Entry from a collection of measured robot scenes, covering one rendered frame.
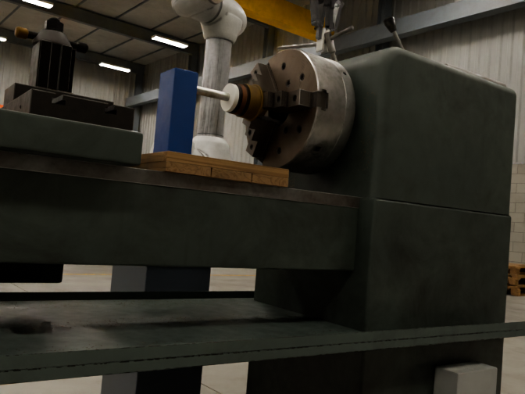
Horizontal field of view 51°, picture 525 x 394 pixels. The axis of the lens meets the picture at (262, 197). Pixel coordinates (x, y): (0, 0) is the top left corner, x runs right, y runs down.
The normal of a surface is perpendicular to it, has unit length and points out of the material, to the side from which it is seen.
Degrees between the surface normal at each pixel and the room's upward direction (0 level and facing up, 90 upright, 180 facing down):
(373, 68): 90
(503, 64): 90
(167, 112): 90
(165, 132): 90
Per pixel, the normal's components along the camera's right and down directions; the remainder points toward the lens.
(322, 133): 0.47, 0.47
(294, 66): -0.81, -0.09
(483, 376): 0.58, 0.01
